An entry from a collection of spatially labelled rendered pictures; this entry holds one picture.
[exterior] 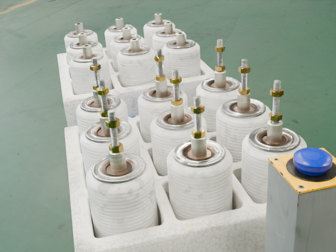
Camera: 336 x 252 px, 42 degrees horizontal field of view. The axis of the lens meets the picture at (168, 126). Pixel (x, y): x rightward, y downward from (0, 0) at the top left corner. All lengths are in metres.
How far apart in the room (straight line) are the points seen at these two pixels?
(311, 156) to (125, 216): 0.26
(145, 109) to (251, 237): 0.31
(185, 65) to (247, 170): 0.50
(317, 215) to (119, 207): 0.26
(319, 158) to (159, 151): 0.32
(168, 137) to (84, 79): 0.42
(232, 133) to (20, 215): 0.50
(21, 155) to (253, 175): 0.74
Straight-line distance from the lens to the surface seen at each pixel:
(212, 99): 0.84
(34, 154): 1.24
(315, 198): 0.48
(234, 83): 0.88
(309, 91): 1.52
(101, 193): 0.60
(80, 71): 1.08
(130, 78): 1.10
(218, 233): 0.64
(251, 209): 0.66
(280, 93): 0.64
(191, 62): 1.12
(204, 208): 0.64
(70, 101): 1.07
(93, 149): 0.70
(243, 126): 0.74
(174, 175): 0.63
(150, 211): 0.64
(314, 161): 0.49
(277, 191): 0.51
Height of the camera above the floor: 0.58
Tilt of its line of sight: 27 degrees down
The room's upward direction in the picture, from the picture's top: 4 degrees counter-clockwise
